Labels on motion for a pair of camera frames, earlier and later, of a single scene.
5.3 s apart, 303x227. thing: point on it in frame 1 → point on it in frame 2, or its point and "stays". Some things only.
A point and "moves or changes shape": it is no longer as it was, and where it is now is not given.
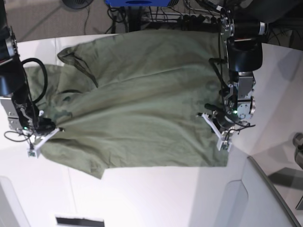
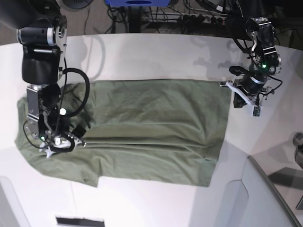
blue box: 138,3 stays
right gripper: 44,125 → 61,127
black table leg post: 134,18 stays
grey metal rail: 283,201 stays
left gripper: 223,119 → 252,81
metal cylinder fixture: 298,142 stays
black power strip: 200,20 stays
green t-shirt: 134,100 moves or changes shape
